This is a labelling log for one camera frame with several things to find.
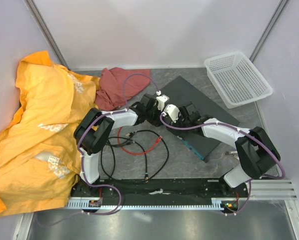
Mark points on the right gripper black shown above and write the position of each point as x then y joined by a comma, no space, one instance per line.
180,116

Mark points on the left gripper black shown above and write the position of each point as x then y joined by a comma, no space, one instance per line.
157,121

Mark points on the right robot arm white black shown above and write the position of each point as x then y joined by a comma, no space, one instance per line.
257,155

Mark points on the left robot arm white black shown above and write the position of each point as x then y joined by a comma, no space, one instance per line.
92,133

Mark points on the red cloth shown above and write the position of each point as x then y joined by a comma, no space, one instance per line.
116,81

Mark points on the white plastic basket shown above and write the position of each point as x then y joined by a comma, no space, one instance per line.
236,79

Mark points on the orange cloth bag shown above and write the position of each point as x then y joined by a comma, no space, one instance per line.
39,159

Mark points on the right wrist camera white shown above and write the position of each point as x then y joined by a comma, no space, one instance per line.
171,111

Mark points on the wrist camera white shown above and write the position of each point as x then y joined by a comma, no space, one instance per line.
171,111
161,100

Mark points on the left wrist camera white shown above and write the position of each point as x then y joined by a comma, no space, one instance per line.
161,100

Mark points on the dark network switch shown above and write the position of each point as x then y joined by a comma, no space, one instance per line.
198,108

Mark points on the white cable duct rail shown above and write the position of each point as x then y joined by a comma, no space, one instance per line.
83,203

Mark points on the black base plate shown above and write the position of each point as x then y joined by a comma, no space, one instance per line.
162,191

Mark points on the aluminium frame rail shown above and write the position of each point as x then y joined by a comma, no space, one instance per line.
270,189

